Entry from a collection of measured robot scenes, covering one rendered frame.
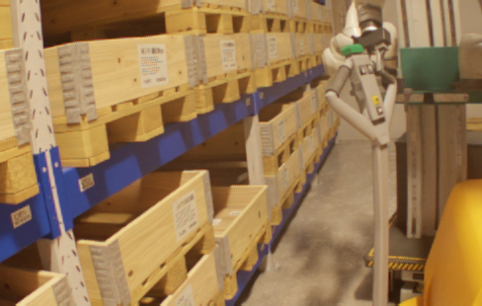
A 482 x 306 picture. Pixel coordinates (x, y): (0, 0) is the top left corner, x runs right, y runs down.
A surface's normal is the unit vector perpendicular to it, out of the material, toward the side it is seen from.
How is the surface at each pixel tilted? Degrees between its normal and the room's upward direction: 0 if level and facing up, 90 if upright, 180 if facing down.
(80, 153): 90
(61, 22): 90
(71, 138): 90
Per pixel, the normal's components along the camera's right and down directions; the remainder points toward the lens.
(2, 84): 0.95, -0.04
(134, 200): -0.29, 0.22
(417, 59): -0.50, 0.22
